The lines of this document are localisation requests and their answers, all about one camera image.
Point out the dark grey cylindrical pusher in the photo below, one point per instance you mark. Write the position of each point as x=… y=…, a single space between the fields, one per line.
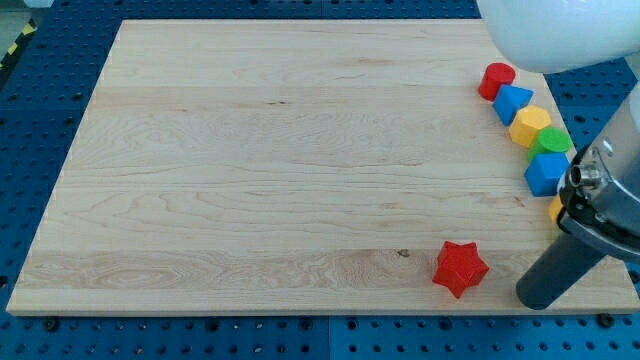
x=561 y=265

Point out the red cylinder block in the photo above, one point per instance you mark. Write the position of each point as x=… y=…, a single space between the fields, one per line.
x=496 y=74

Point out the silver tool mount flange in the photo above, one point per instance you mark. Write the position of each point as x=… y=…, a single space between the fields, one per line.
x=600 y=198

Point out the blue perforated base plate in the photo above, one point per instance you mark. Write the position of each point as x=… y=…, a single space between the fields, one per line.
x=45 y=87

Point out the yellow hexagon block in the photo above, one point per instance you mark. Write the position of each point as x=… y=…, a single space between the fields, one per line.
x=527 y=123

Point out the light wooden board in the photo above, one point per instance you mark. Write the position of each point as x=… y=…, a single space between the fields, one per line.
x=254 y=167

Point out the blue cube block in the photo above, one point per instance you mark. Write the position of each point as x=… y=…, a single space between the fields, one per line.
x=544 y=173

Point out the red star block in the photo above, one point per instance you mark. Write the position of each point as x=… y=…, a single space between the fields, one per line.
x=459 y=267

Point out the blue triangle block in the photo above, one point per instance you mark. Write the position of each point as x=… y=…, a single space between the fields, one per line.
x=509 y=100

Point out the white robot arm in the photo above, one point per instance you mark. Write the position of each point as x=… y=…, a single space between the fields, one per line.
x=552 y=36

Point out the green cylinder block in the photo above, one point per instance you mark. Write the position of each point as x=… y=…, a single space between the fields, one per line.
x=549 y=140

